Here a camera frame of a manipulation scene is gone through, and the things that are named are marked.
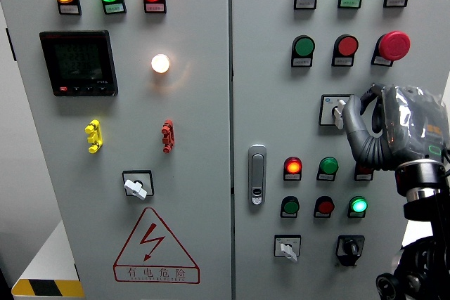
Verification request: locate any white-handled switch with blue sticker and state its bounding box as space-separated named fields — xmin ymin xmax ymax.
xmin=318 ymin=94 xmax=352 ymax=129

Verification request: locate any large red stop button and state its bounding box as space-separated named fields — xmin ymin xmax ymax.
xmin=371 ymin=30 xmax=411 ymax=67

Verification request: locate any small green raised push button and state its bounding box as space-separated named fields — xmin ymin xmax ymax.
xmin=316 ymin=156 xmax=340 ymax=183

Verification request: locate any small green lit lamp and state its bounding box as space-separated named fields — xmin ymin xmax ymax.
xmin=347 ymin=195 xmax=369 ymax=219

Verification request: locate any large red push button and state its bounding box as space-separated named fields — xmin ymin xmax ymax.
xmin=331 ymin=34 xmax=360 ymax=67

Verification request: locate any small red flat push button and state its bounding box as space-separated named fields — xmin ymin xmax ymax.
xmin=313 ymin=195 xmax=336 ymax=219

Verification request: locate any small red lit lamp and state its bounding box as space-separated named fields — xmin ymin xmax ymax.
xmin=283 ymin=156 xmax=304 ymax=182

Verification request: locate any large green push button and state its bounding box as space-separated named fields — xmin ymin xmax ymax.
xmin=290 ymin=34 xmax=316 ymax=68

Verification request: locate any grey cabinet door with lock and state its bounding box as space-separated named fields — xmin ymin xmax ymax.
xmin=231 ymin=0 xmax=450 ymax=300

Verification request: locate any small green flat push button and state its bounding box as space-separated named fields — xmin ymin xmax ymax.
xmin=280 ymin=195 xmax=301 ymax=219

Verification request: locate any silver door lock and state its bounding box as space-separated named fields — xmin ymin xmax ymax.
xmin=247 ymin=144 xmax=268 ymax=207

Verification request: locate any grey cabinet door with display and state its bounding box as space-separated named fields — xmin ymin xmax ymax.
xmin=0 ymin=0 xmax=233 ymax=300

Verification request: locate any white round lamp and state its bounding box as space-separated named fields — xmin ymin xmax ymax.
xmin=150 ymin=53 xmax=171 ymax=74

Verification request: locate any red warning triangle sticker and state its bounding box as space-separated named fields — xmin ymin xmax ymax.
xmin=112 ymin=207 xmax=201 ymax=285

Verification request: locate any black display meter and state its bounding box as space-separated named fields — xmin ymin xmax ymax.
xmin=39 ymin=30 xmax=119 ymax=98

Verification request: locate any black yellow striped tape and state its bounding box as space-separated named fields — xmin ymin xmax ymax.
xmin=12 ymin=278 xmax=85 ymax=299

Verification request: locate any black-handled turn switch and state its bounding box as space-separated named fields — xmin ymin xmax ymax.
xmin=335 ymin=235 xmax=366 ymax=268

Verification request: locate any small white-handled turn switch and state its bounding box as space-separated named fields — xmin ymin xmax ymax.
xmin=274 ymin=234 xmax=302 ymax=263

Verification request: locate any small red handle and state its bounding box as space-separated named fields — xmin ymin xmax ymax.
xmin=161 ymin=119 xmax=175 ymax=154

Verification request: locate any white-handled switch, plain plate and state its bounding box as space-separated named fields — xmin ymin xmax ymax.
xmin=122 ymin=169 xmax=155 ymax=201

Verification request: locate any small yellow handle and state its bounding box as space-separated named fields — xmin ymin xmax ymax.
xmin=84 ymin=119 xmax=104 ymax=155

